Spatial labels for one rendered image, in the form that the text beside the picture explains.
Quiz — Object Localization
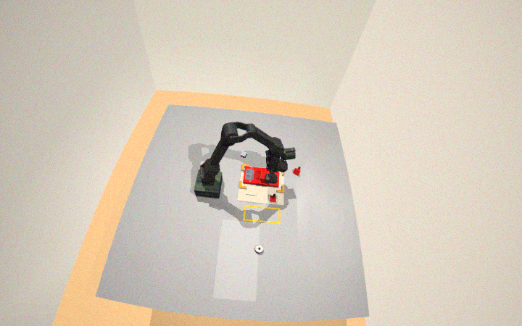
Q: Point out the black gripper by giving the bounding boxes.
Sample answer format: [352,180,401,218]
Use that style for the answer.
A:
[265,156,279,184]

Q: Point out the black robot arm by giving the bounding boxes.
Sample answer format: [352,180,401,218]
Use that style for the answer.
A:
[200,122,296,185]

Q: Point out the red hood shell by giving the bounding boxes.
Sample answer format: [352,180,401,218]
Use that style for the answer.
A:
[260,168,278,181]

